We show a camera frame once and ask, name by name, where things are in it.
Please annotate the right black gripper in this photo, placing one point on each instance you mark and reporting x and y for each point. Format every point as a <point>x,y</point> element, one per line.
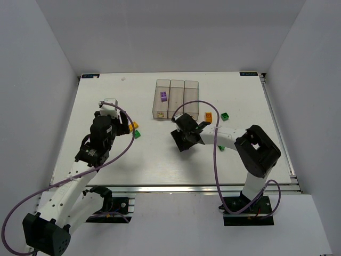
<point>184,133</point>

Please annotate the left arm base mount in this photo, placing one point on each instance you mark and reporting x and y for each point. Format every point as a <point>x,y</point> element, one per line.
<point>117,210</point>

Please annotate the green lego far right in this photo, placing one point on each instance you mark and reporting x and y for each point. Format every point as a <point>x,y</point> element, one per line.
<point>225,116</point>

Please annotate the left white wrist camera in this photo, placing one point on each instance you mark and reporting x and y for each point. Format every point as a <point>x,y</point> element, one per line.
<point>108,107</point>

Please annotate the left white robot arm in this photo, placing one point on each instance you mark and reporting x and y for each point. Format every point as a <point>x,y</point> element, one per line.
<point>49,230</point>

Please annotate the orange curved lego brick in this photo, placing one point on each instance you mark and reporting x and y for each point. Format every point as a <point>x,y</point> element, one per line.
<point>208,117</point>

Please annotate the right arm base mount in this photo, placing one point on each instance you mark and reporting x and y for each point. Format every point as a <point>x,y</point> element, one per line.
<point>252,216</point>

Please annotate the blue corner label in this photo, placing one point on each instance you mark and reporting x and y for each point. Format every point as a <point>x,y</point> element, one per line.
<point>90,76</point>
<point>248,73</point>

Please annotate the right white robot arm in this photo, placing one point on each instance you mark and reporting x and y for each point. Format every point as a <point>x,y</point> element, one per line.
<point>258,153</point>

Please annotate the yellow long lego brick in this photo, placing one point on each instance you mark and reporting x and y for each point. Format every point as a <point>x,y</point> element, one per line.
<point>133,126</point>

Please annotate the left blue corner label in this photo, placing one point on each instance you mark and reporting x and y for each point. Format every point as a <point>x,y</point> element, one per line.
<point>90,76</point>

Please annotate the right blue corner label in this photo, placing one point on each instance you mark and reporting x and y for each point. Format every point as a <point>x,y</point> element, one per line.
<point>248,73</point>

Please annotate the purple small lego brick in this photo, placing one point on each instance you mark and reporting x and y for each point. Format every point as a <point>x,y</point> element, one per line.
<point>163,96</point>

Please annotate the green lego left side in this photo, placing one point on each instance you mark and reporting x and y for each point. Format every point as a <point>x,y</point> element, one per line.
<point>137,134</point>

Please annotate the aluminium front rail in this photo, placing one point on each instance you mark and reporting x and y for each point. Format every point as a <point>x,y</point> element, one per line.
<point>292,188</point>

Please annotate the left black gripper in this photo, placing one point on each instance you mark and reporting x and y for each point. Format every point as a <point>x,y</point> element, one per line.
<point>120,125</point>

